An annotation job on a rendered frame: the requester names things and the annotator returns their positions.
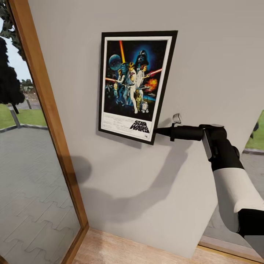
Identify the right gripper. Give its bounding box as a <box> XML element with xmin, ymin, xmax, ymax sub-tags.
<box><xmin>153</xmin><ymin>123</ymin><xmax>192</xmax><ymax>142</ymax></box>

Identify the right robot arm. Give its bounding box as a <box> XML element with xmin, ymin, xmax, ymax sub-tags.
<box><xmin>153</xmin><ymin>113</ymin><xmax>264</xmax><ymax>259</ymax></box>

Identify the poster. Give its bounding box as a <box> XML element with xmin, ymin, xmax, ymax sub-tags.
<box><xmin>98</xmin><ymin>30</ymin><xmax>178</xmax><ymax>145</ymax></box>

